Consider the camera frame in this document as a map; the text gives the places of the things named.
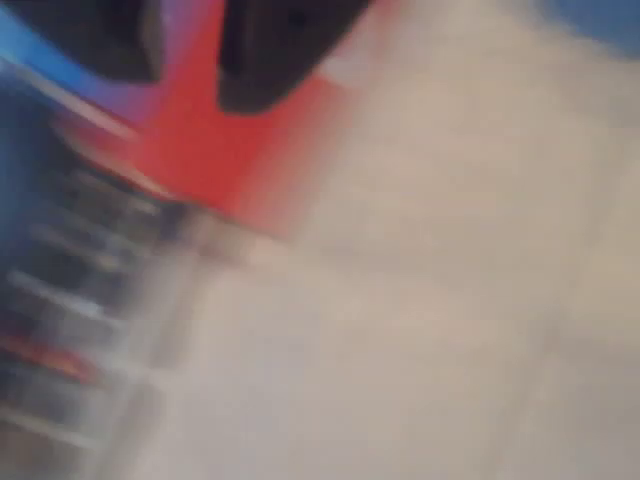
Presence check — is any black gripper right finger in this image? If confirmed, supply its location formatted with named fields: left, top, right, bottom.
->
left=215, top=0, right=374, bottom=115

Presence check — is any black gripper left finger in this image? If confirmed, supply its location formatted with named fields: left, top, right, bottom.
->
left=8, top=0, right=167, bottom=85

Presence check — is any blue plastic cup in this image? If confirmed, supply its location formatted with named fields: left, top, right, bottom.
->
left=527, top=0, right=640, bottom=57

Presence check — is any blue panel object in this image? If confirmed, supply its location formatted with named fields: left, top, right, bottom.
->
left=0, top=0, right=161, bottom=126

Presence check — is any red flat object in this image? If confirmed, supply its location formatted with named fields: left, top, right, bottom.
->
left=130, top=0, right=386, bottom=229

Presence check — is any dark slatted object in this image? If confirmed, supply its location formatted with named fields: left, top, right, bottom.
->
left=0, top=59, right=201, bottom=451

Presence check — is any white cloth with coloured stripes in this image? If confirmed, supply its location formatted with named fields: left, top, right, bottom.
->
left=94, top=0, right=640, bottom=480

